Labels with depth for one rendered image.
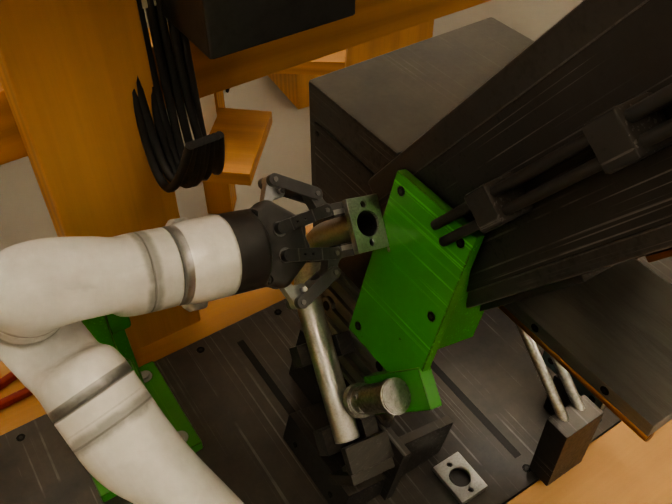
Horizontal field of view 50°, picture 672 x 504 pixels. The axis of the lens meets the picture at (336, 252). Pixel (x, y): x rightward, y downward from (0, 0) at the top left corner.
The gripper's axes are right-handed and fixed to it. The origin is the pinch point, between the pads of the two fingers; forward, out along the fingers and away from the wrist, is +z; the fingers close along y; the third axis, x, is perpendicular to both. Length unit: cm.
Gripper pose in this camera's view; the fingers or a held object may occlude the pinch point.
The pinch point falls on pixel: (346, 228)
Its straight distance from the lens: 73.4
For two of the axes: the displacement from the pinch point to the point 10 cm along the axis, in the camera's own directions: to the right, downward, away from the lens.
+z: 8.1, -1.9, 5.6
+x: -5.5, 1.2, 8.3
